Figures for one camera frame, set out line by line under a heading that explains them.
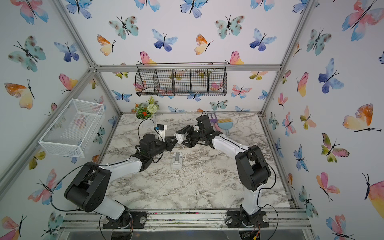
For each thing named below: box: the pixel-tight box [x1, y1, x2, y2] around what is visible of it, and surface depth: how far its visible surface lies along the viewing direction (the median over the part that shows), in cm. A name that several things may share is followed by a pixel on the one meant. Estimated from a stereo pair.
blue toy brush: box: [217, 118, 234, 136], surface depth 116 cm
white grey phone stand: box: [174, 132, 188, 144], surface depth 85 cm
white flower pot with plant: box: [134, 96, 160, 122], surface depth 103 cm
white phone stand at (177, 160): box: [171, 152, 183, 170], surface depth 95 cm
